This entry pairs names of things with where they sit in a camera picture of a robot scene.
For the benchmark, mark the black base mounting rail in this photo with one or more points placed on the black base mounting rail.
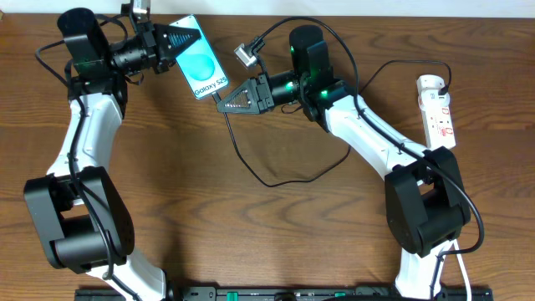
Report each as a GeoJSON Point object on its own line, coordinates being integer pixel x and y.
{"type": "Point", "coordinates": [271, 294]}

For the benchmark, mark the white USB charger plug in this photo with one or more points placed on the white USB charger plug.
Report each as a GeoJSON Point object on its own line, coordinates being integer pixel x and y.
{"type": "Point", "coordinates": [429, 90]}

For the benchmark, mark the white power strip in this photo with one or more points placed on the white power strip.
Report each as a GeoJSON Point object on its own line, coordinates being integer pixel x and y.
{"type": "Point", "coordinates": [436, 117]}

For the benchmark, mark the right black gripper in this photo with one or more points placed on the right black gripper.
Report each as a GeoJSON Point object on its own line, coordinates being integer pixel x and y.
{"type": "Point", "coordinates": [253, 86]}

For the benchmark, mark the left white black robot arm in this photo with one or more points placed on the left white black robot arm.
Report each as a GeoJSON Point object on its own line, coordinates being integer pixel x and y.
{"type": "Point", "coordinates": [82, 222]}

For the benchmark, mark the teal screen Galaxy smartphone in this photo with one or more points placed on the teal screen Galaxy smartphone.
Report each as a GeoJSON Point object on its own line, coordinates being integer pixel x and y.
{"type": "Point", "coordinates": [199, 64]}

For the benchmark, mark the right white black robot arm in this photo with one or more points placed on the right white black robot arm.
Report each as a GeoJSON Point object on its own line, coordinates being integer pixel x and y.
{"type": "Point", "coordinates": [426, 203]}

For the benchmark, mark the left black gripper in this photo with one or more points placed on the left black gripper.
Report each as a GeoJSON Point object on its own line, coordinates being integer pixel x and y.
{"type": "Point", "coordinates": [148, 39]}

